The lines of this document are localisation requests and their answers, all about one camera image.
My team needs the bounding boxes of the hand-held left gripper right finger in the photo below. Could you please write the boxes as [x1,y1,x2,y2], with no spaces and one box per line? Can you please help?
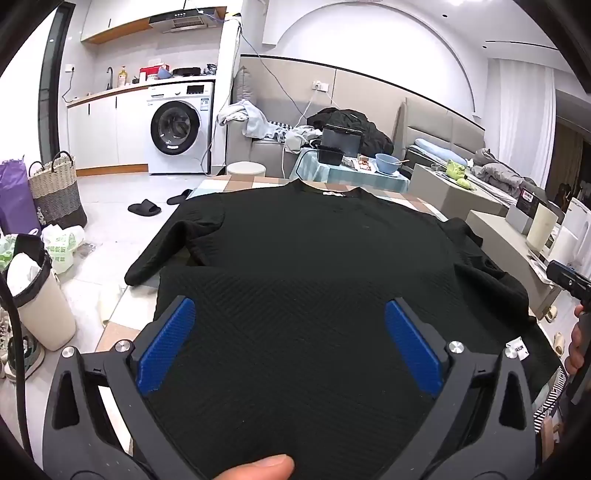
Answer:
[384,296,541,480]

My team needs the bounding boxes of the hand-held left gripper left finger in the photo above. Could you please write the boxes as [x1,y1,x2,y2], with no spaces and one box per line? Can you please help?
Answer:
[42,295,199,480]

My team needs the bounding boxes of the black knit sweater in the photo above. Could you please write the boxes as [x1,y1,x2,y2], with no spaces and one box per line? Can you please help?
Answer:
[124,178,561,480]

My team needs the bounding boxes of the pile of grey clothes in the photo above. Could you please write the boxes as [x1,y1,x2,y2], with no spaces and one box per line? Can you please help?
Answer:
[217,99,324,153]

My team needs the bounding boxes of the person's right hand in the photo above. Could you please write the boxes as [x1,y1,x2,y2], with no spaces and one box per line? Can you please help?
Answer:
[564,305,591,377]

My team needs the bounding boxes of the person's left hand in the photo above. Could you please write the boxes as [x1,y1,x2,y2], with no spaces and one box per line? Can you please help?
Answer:
[216,454,295,480]

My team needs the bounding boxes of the white appliance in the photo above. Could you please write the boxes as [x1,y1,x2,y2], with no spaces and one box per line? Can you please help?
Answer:
[549,198,591,271]

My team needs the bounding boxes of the cream box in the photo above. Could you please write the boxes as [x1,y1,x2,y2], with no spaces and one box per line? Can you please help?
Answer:
[526,203,560,252]

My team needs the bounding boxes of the low beige bench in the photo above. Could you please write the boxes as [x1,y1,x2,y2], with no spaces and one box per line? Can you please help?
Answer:
[466,210,561,319]

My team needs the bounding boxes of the black box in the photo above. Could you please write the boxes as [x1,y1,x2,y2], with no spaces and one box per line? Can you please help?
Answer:
[515,187,548,215]

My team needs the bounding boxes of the grey bedding pile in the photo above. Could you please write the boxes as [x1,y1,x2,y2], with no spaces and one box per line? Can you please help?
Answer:
[471,148,536,199]

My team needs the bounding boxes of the white trash bin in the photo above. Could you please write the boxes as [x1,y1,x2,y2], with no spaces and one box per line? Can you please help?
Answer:
[6,234,77,352]

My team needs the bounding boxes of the white green plastic bag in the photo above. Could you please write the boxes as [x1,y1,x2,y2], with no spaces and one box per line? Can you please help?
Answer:
[41,224,86,274]

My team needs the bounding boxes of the green white sneakers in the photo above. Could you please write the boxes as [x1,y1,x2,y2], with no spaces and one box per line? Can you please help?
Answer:
[0,305,45,381]

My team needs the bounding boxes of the beige cabinet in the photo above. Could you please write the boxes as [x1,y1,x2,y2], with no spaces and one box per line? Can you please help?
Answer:
[410,164,513,222]

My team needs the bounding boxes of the green plush toy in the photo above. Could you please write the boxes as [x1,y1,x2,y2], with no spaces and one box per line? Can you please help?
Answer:
[443,159,476,190]

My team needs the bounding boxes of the white curtain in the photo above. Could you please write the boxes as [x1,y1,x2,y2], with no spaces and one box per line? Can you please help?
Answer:
[496,60,557,185]

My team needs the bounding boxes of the checked brown blue blanket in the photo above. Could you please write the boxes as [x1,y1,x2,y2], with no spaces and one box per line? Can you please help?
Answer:
[95,172,451,462]

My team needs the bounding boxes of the light blue pillow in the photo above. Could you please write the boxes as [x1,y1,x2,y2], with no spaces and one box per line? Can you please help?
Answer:
[413,137,467,163]

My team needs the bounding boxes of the woven wicker basket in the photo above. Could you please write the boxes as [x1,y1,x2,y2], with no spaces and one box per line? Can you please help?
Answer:
[28,151,88,229]

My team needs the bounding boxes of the blue bowl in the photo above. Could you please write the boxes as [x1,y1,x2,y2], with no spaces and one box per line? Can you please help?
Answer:
[375,153,402,176]

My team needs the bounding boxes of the round white stool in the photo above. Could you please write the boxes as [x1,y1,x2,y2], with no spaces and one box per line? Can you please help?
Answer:
[227,161,267,177]

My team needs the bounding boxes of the light blue side table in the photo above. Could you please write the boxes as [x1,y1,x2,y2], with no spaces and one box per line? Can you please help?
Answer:
[290,150,411,193]

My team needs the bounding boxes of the purple bag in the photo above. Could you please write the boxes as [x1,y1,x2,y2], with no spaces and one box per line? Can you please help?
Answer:
[0,157,42,236]

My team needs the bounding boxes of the grey sofa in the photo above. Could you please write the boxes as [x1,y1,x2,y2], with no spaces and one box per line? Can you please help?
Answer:
[225,65,305,178]

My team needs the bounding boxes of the black jacket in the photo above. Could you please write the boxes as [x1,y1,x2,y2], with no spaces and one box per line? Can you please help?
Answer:
[307,107,394,158]

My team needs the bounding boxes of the black rectangular tray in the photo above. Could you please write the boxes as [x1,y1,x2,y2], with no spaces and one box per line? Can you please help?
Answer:
[321,124,363,158]

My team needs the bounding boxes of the white washing machine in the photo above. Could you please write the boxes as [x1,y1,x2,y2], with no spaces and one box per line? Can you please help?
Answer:
[147,80,215,175]

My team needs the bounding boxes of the white lower kitchen cabinets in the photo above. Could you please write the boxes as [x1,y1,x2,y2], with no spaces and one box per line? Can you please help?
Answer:
[67,90,151,178]

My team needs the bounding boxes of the white kitchen cabinets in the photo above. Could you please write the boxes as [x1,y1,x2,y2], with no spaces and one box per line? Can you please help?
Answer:
[67,90,151,178]
[81,0,185,44]

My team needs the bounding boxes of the steel range hood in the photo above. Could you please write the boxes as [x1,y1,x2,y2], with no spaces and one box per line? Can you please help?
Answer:
[148,8,222,34]

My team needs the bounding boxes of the white upper kitchen cabinets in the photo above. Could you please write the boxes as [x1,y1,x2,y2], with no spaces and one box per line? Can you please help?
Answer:
[81,0,185,44]

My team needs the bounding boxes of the black cable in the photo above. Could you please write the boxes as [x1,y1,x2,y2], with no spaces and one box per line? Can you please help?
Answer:
[0,272,35,462]

